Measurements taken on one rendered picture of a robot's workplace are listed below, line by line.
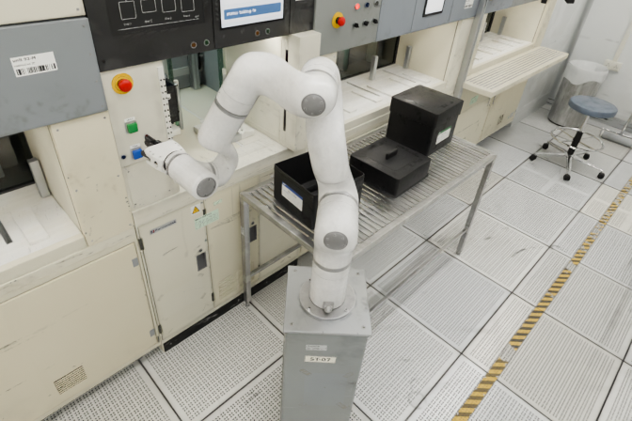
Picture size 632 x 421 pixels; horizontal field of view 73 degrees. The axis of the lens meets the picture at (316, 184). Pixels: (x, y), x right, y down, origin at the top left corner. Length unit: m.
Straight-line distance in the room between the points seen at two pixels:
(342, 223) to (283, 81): 0.40
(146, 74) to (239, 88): 0.54
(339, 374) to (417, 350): 0.84
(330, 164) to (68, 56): 0.78
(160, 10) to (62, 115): 0.42
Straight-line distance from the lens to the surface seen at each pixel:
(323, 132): 1.06
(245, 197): 1.89
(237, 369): 2.22
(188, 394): 2.19
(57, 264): 1.71
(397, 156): 2.08
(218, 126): 1.09
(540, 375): 2.55
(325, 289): 1.37
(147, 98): 1.54
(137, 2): 1.44
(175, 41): 1.52
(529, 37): 4.46
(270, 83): 1.00
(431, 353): 2.39
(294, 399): 1.75
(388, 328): 2.42
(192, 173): 1.19
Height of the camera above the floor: 1.89
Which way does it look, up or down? 35 degrees down
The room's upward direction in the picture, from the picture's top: 5 degrees clockwise
